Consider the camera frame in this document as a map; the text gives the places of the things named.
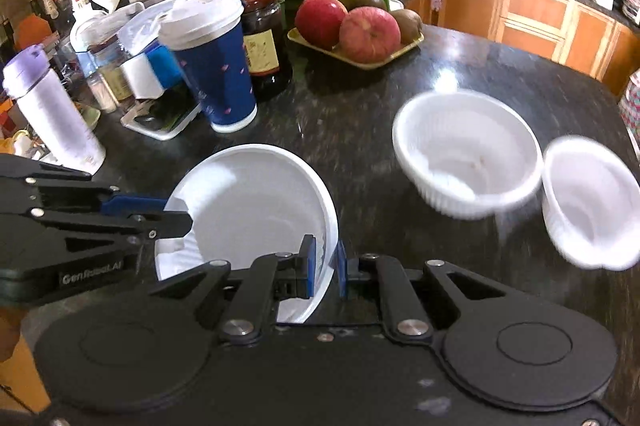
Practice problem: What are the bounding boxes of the black food tray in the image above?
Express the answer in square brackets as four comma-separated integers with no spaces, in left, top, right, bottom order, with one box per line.
[120,90,207,141]

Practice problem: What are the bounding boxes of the white ribbed bowl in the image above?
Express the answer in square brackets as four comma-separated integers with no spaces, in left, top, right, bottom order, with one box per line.
[542,135,640,271]
[392,90,544,221]
[154,144,339,325]

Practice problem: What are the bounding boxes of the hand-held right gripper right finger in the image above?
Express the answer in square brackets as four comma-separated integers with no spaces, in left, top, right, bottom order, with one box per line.
[335,239,509,342]

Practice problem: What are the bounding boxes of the wooden lower cabinets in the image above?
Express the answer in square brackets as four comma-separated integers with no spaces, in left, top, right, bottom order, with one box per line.
[410,0,640,93]

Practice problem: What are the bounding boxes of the beige foam tray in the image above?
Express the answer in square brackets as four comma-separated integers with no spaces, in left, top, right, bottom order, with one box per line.
[287,26,425,72]

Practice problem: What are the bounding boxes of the white water bottle purple lid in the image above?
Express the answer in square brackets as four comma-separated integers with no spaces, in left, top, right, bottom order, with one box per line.
[2,46,107,175]

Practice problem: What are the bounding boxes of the clear plastic jar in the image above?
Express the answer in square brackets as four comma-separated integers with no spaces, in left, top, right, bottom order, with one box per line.
[86,13,151,105]

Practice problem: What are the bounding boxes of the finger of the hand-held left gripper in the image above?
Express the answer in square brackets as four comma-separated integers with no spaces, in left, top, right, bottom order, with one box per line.
[0,153,169,216]
[0,207,194,273]

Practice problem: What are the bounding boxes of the white and blue tissue pack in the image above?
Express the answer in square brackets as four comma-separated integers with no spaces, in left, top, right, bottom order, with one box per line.
[117,44,174,100]

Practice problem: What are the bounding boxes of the dark sauce jar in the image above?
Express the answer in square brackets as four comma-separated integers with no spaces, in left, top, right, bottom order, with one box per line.
[237,0,294,101]

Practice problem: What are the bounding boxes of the blue paper cup white lid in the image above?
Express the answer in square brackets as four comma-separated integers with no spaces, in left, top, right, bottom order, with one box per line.
[158,0,259,135]

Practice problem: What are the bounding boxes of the small spice shaker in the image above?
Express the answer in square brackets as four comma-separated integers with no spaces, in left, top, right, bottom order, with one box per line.
[87,71,119,113]

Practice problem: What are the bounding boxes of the white liquor bottle red cap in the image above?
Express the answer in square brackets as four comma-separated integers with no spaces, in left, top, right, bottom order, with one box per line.
[69,0,109,53]

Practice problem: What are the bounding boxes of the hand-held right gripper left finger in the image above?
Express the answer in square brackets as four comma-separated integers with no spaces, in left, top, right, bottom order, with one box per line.
[147,233,319,343]

